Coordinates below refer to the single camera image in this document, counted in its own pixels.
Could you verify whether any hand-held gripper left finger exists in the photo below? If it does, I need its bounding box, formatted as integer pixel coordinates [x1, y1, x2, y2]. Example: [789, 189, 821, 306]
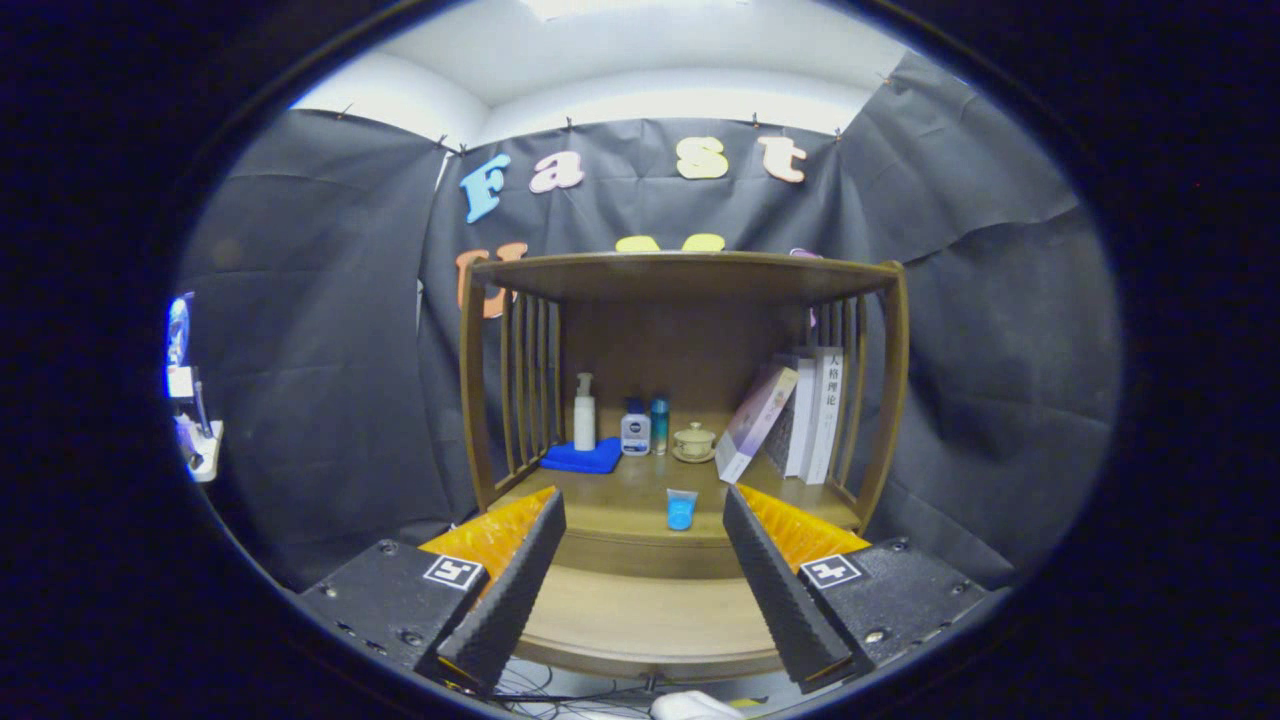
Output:
[295, 487, 568, 693]

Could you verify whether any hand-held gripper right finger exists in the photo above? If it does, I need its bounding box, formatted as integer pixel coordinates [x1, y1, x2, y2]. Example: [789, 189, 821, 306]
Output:
[722, 484, 991, 696]

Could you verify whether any wooden countertop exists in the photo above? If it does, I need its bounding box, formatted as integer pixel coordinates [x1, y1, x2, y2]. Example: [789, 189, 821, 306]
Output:
[488, 455, 863, 549]

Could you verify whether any brown wooden cabinet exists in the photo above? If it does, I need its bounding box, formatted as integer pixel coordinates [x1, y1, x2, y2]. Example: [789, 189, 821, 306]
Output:
[458, 250, 911, 581]

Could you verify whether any pale rounded object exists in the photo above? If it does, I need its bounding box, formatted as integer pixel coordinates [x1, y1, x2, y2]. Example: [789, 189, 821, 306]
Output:
[650, 690, 746, 720]

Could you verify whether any folded blue cloth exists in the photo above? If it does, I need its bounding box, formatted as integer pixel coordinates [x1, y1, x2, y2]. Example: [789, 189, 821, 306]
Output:
[539, 437, 623, 475]

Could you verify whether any dark patterned book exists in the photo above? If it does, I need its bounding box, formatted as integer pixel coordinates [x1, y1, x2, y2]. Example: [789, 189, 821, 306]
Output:
[763, 395, 796, 476]

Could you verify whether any pink and purple book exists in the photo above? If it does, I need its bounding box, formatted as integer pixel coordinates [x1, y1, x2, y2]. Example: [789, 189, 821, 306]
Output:
[714, 365, 800, 485]

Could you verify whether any beige lidded tea cup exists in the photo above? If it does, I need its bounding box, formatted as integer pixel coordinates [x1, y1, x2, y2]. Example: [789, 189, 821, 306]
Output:
[671, 421, 718, 464]

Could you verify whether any plain white book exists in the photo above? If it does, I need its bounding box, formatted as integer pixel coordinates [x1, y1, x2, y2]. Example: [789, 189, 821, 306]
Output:
[772, 352, 816, 479]

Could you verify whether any white book with black lettering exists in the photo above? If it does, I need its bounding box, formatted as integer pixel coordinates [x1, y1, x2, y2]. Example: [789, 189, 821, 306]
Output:
[803, 346, 846, 486]

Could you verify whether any white pump bottle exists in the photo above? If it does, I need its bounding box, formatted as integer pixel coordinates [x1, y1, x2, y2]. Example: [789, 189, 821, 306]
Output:
[573, 373, 597, 452]

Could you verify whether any white bottle with blue cap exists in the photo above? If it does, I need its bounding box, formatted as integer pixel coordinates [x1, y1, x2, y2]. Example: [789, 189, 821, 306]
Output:
[620, 397, 652, 457]

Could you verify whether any black backdrop cloth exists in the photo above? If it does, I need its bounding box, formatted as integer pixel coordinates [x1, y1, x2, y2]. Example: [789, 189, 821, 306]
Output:
[175, 50, 1123, 591]

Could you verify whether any bright blue screen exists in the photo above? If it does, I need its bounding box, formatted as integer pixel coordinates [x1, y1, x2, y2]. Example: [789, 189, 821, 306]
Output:
[165, 292, 198, 373]

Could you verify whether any tangle of thin cables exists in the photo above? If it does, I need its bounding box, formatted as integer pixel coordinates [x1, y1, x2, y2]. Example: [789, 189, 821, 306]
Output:
[495, 655, 681, 720]

